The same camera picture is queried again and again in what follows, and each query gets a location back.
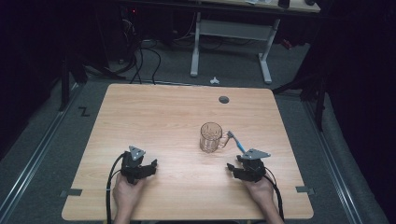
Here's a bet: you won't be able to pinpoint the white metal frame desk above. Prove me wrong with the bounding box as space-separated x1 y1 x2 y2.
190 0 321 85

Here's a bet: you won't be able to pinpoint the clear glass mug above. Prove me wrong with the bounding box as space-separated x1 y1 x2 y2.
199 121 232 154

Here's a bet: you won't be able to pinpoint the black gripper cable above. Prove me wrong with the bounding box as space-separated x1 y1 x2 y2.
105 152 127 224
264 167 286 222

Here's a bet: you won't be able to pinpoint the person's right hand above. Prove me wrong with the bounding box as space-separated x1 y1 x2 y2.
243 175 276 210

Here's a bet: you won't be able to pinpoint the person's left hand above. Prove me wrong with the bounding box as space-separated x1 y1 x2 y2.
112 172 148 213

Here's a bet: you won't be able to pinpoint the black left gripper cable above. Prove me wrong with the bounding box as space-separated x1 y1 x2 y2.
105 152 127 224

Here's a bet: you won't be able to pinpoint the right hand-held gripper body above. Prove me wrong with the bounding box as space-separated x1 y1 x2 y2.
233 148 271 183

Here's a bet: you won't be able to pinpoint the blue toothbrush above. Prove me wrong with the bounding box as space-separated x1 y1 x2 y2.
227 130 248 154

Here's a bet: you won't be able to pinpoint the black metal stand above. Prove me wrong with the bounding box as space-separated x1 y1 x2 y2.
272 69 329 133
58 52 90 113

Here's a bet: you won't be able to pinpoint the grey tape strip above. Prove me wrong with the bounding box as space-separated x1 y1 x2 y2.
59 188 84 198
295 185 316 196

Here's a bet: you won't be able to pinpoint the metal floor rail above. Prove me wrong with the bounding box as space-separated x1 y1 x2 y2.
302 98 366 224
0 83 82 218

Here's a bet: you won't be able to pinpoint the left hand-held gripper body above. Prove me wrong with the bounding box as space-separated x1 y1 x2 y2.
120 145 152 185

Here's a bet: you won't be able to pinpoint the black floor cables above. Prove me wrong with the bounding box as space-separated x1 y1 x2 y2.
118 18 163 86

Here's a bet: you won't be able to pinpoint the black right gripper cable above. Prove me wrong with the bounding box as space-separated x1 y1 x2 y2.
264 167 286 222

